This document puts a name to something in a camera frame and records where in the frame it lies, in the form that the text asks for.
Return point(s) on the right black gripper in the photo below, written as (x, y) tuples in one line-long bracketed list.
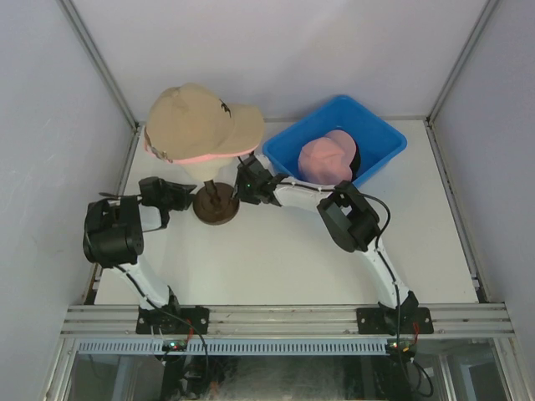
[(240, 193)]

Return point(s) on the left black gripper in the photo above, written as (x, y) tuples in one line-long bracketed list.
[(182, 192)]

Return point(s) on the dark round wooden stand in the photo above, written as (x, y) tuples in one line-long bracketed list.
[(215, 203)]

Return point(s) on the pink baseball cap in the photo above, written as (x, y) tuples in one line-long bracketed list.
[(150, 149)]

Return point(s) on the beige cap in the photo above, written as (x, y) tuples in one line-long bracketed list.
[(190, 120)]

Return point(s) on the blue plastic bin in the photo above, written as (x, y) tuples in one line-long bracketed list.
[(378, 142)]

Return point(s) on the dark cap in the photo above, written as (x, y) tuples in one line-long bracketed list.
[(355, 163)]

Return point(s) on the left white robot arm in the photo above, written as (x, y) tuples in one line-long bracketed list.
[(114, 238)]

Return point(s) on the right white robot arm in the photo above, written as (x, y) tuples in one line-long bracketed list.
[(355, 222)]

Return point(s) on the beige mannequin head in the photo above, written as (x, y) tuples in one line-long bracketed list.
[(206, 170)]

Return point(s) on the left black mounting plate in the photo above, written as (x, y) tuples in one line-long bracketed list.
[(169, 320)]

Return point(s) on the black mounting plate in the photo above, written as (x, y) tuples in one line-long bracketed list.
[(169, 320), (374, 320)]

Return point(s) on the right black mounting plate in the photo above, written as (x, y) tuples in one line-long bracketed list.
[(374, 320)]

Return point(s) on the perforated grey cable duct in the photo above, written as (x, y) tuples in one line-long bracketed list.
[(236, 347)]

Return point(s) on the aluminium mounting rail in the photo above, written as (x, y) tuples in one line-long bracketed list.
[(487, 320)]

